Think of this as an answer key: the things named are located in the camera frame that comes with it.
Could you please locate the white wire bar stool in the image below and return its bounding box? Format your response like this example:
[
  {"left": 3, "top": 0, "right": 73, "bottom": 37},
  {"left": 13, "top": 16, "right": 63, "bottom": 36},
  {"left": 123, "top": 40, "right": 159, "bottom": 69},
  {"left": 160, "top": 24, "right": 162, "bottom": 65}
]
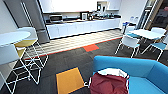
[{"left": 0, "top": 44, "right": 33, "bottom": 94}]

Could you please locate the white round high table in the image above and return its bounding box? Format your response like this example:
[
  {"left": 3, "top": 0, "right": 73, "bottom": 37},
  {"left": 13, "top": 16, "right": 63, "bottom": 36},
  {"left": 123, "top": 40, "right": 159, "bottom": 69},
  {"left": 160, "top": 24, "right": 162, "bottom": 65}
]
[{"left": 0, "top": 30, "right": 32, "bottom": 48}]

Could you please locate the dark red varsity jacket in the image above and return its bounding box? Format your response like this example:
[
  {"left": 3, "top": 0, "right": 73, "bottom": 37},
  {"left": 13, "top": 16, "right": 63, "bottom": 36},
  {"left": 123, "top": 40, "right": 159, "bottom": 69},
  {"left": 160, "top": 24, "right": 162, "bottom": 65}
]
[{"left": 88, "top": 68, "right": 131, "bottom": 94}]

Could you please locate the grey steel fridge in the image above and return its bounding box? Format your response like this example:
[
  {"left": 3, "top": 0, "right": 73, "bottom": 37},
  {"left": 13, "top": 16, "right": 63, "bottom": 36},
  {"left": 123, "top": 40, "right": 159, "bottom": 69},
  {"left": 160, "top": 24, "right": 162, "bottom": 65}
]
[{"left": 4, "top": 0, "right": 51, "bottom": 45}]

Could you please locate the black coffee machine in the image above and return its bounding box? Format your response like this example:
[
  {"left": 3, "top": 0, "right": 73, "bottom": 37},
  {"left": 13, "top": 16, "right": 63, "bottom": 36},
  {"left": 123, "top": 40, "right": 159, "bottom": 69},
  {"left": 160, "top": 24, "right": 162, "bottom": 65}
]
[{"left": 79, "top": 11, "right": 90, "bottom": 21}]

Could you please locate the white kitchen counter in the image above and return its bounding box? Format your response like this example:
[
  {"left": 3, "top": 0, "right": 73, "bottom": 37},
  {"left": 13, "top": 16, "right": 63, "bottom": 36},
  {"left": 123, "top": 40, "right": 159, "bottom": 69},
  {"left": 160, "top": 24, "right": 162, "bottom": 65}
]
[{"left": 44, "top": 17, "right": 122, "bottom": 40}]

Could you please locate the dark microwave oven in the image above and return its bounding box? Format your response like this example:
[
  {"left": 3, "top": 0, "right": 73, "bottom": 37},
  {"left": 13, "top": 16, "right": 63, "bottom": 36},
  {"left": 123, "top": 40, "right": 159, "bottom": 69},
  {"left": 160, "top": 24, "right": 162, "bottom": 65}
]
[{"left": 48, "top": 14, "right": 65, "bottom": 25}]

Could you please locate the white wall cabinet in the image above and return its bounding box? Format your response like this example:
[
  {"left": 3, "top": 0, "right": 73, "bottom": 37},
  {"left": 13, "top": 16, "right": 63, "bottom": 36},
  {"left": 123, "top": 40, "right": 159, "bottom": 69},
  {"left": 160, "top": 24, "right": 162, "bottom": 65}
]
[{"left": 38, "top": 0, "right": 123, "bottom": 15}]

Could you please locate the yellow seat bar stool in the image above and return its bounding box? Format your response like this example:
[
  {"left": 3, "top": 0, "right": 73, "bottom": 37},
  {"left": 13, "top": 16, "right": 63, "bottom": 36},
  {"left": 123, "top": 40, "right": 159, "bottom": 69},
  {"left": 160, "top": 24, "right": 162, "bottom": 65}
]
[{"left": 14, "top": 37, "right": 50, "bottom": 85}]

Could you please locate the long blue sofa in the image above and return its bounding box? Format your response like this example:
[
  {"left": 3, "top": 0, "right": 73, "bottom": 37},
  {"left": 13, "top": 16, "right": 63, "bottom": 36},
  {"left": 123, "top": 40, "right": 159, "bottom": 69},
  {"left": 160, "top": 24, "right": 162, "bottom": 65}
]
[{"left": 92, "top": 54, "right": 168, "bottom": 94}]

